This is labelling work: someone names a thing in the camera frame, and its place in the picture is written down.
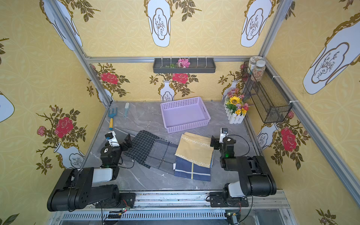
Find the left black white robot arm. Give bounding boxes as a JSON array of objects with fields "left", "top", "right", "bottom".
[{"left": 47, "top": 131, "right": 136, "bottom": 212}]

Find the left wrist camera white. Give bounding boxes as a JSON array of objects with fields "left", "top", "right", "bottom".
[{"left": 105, "top": 131, "right": 120, "bottom": 147}]

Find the yellow pillowcase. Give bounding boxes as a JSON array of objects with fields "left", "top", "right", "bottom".
[{"left": 175, "top": 132, "right": 214, "bottom": 168}]

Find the sunflower bouquet white fence pot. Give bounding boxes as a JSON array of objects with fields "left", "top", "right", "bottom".
[{"left": 224, "top": 88, "right": 249, "bottom": 124}]

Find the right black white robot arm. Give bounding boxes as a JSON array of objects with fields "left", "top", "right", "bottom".
[{"left": 211, "top": 136, "right": 277, "bottom": 204}]

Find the navy blue striped pillowcase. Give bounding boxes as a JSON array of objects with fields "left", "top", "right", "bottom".
[{"left": 174, "top": 157, "right": 211, "bottom": 182}]

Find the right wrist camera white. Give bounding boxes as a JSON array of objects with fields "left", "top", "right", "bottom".
[{"left": 219, "top": 127, "right": 228, "bottom": 143}]

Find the pink artificial flower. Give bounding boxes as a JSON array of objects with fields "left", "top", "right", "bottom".
[{"left": 177, "top": 58, "right": 191, "bottom": 68}]

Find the light blue small brush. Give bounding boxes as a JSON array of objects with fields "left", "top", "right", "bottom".
[{"left": 123, "top": 102, "right": 130, "bottom": 118}]

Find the glass jar white lid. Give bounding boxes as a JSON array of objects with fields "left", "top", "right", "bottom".
[{"left": 251, "top": 60, "right": 266, "bottom": 82}]

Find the blue yellow garden fork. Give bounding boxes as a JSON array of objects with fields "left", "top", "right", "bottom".
[{"left": 108, "top": 108, "right": 118, "bottom": 130}]

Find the black wire mesh wall basket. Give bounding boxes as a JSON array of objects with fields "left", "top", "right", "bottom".
[{"left": 242, "top": 61, "right": 292, "bottom": 123}]

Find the purple plastic basket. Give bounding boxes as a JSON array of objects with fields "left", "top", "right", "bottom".
[{"left": 160, "top": 97, "right": 211, "bottom": 133}]

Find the black grid pillowcase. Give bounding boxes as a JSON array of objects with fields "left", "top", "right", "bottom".
[{"left": 124, "top": 130, "right": 159, "bottom": 168}]

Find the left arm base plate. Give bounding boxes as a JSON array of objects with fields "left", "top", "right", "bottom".
[{"left": 95, "top": 192, "right": 136, "bottom": 209}]

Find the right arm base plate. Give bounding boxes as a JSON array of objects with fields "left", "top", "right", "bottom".
[{"left": 205, "top": 192, "right": 249, "bottom": 208}]

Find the aluminium mounting rail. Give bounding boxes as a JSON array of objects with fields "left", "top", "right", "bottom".
[{"left": 47, "top": 190, "right": 297, "bottom": 225}]

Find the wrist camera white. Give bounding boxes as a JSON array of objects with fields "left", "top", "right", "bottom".
[
  {"left": 105, "top": 131, "right": 120, "bottom": 147},
  {"left": 219, "top": 127, "right": 228, "bottom": 143}
]

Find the grey checked pillowcase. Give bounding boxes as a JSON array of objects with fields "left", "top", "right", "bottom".
[{"left": 145, "top": 139, "right": 178, "bottom": 175}]

